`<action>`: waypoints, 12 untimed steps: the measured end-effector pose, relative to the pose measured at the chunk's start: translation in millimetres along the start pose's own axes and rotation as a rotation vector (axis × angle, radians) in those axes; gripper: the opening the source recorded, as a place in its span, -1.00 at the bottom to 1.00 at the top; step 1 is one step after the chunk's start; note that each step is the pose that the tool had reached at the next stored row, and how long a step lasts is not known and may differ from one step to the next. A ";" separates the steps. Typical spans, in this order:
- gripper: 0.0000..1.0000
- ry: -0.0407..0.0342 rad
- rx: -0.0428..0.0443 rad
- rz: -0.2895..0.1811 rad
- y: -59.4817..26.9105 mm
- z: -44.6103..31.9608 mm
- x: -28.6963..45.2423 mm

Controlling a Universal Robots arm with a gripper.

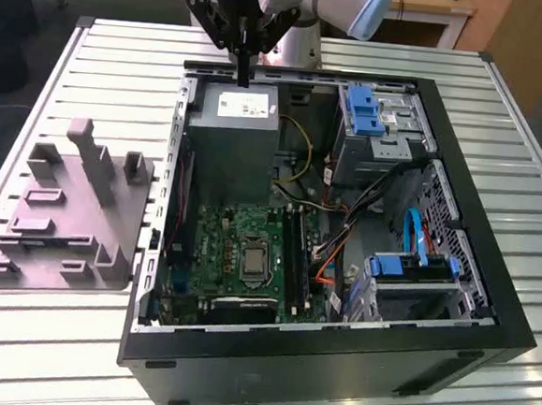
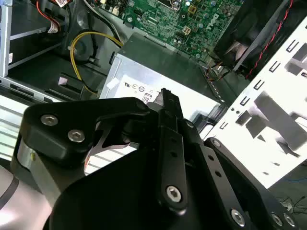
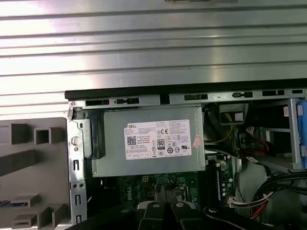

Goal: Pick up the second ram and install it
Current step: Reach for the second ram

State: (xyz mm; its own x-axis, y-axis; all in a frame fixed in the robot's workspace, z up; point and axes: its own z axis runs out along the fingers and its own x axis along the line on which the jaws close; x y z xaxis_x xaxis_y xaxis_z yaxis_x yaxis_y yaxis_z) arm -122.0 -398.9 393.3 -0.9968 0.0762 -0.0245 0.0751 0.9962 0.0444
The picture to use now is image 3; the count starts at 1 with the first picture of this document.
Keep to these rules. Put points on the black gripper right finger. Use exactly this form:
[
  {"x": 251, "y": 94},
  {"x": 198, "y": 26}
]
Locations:
[{"x": 184, "y": 215}]

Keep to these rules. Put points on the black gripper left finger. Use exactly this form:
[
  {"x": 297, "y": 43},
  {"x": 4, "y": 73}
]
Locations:
[{"x": 148, "y": 215}]

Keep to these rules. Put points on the green motherboard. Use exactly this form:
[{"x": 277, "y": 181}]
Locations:
[{"x": 134, "y": 189}]

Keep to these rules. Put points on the grey power supply unit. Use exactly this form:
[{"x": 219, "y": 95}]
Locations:
[{"x": 115, "y": 139}]

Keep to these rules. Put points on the grey parts rack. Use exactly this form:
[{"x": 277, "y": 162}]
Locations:
[{"x": 52, "y": 172}]

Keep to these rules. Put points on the black PC case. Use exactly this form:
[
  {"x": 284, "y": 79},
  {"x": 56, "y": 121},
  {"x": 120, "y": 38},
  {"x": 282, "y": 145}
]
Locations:
[{"x": 120, "y": 92}]

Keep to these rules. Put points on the metal drive cage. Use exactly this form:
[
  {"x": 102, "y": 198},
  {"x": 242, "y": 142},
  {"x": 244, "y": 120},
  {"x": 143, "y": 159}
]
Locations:
[{"x": 293, "y": 134}]

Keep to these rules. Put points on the blue drive cage latch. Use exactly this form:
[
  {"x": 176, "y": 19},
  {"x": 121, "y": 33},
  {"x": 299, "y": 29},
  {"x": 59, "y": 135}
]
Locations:
[{"x": 302, "y": 134}]

